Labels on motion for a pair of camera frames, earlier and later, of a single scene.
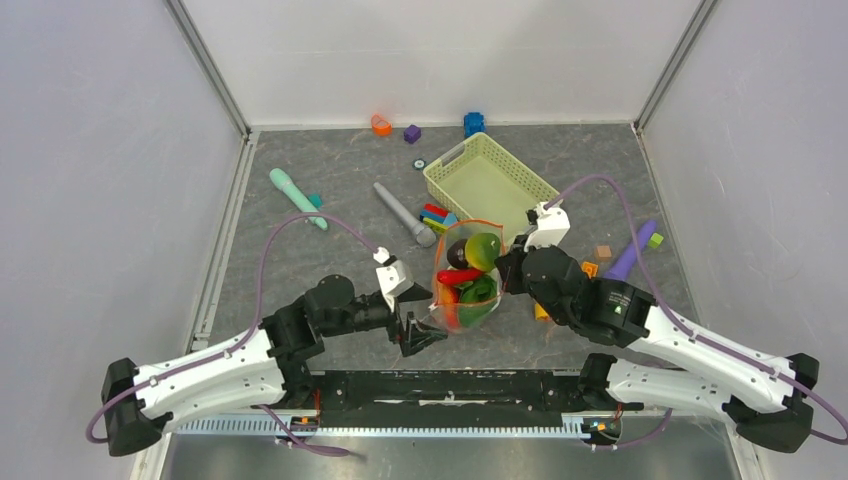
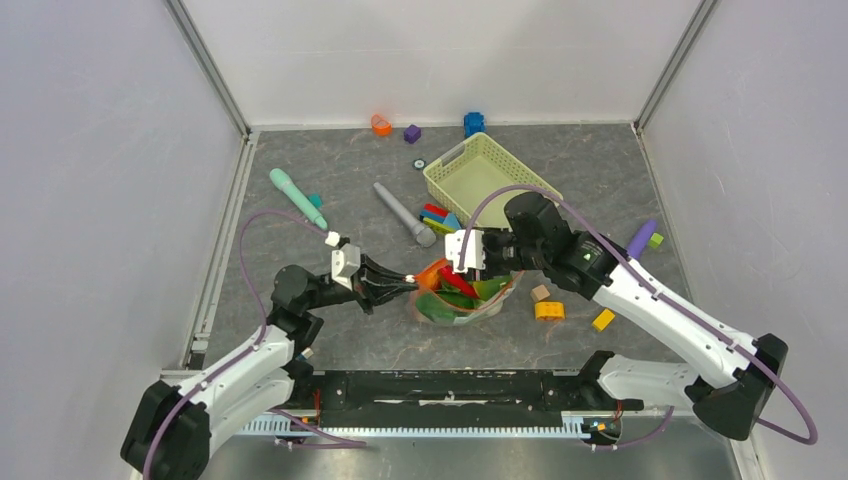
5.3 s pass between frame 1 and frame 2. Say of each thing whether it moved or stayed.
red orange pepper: moved
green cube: stayed
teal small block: stayed
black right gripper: moved
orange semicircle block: stayed
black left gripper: moved
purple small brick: stayed
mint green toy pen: stayed
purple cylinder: stayed
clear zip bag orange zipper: moved
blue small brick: stayed
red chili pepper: moved
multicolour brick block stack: stayed
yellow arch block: stayed
